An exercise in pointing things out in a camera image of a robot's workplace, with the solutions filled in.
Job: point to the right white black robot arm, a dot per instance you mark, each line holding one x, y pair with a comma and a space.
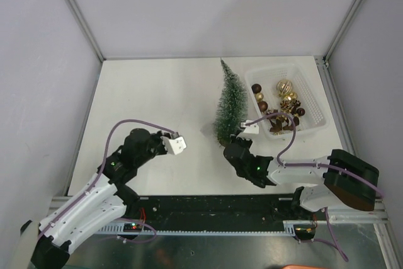
340, 178

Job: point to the small dark brown bauble right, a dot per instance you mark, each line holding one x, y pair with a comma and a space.
300, 112

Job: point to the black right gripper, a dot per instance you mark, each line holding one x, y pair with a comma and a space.
235, 138

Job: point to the left aluminium frame post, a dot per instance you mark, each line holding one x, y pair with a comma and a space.
85, 29

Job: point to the white slotted cable duct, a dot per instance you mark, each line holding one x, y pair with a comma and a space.
263, 228

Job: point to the small green bottlebrush christmas tree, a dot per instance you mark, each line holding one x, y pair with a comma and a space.
232, 106

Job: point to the brown ribbon bow ornaments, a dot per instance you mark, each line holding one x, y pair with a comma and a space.
282, 123

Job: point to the pine cone ornament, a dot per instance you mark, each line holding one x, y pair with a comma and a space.
290, 107

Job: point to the gold bauble cluster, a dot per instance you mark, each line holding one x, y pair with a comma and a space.
290, 96

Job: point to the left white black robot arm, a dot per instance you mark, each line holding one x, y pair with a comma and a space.
104, 198

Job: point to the large gold striped bauble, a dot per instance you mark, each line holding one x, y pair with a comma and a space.
284, 87

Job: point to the aluminium frame post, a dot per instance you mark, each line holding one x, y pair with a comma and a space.
85, 29
349, 17

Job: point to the dark brown bauble lower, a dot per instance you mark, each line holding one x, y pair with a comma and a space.
263, 106

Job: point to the white perforated plastic basket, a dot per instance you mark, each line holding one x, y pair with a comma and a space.
315, 118

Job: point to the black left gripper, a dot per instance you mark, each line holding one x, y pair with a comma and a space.
157, 135

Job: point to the small gold glitter bauble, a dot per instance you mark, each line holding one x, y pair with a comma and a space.
259, 97

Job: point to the right aluminium frame post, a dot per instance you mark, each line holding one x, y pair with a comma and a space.
349, 17

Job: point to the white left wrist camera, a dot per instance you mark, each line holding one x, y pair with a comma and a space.
174, 143

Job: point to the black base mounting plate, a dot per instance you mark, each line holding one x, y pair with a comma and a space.
221, 210

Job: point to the dark brown bauble top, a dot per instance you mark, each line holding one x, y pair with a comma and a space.
256, 88

